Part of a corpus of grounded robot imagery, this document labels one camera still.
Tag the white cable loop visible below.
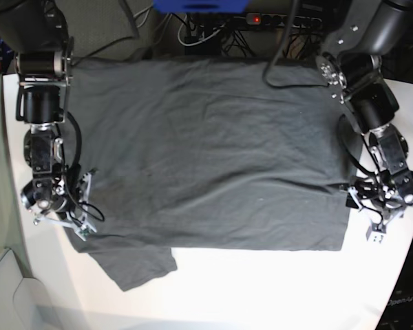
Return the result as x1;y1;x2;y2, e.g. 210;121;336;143
177;20;224;47

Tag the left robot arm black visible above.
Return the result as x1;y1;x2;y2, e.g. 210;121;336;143
316;1;413;220

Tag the dark grey t-shirt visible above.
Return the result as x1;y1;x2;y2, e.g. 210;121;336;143
68;58;354;291

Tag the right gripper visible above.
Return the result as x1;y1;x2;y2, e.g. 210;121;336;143
47;190;79;217

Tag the blue box overhead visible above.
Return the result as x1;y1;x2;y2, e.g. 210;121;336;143
153;0;248;13

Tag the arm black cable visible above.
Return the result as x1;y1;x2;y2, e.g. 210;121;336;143
63;111;83;173
337;113;376;179

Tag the black power strip red switch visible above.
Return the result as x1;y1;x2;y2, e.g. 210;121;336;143
245;13;323;28

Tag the grey bin at left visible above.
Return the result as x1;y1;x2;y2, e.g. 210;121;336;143
0;249;63;329

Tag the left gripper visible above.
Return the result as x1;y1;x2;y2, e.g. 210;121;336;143
366;192;399;215

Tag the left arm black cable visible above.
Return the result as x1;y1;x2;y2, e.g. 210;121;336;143
337;113;376;179

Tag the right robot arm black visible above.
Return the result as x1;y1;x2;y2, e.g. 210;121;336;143
0;1;77;220

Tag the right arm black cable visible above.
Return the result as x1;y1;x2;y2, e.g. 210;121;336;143
63;111;83;173

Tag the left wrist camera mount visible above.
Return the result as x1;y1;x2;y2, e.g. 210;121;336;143
339;182;413;244

